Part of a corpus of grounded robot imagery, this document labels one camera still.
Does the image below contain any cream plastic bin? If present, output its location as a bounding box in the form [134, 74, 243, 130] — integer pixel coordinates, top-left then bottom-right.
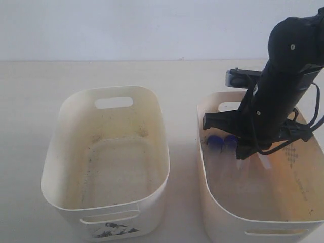
[41, 86, 171, 242]
[197, 92, 323, 242]

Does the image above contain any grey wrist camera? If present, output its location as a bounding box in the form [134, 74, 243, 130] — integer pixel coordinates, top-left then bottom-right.
[225, 68, 262, 89]

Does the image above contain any orange cap tube labelled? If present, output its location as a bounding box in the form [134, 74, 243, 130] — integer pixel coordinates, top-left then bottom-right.
[258, 153, 280, 190]

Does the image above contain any blue cap tube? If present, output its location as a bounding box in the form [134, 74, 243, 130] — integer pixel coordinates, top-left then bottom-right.
[222, 135, 238, 163]
[206, 135, 224, 163]

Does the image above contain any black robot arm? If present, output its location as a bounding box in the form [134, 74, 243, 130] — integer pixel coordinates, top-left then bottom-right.
[202, 8, 323, 160]

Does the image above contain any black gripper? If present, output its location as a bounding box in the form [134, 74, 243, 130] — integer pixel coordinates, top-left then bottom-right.
[202, 83, 314, 160]

